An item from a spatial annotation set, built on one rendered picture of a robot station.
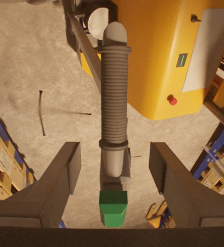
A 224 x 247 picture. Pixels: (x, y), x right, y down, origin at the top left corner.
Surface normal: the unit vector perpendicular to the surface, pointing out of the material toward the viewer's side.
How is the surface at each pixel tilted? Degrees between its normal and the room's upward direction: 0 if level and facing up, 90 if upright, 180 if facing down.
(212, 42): 0
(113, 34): 39
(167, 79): 14
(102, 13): 0
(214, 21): 0
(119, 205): 47
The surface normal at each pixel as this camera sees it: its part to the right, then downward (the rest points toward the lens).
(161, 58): -0.48, 0.61
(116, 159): 0.27, 0.27
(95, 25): 0.28, 0.67
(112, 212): 0.00, -0.01
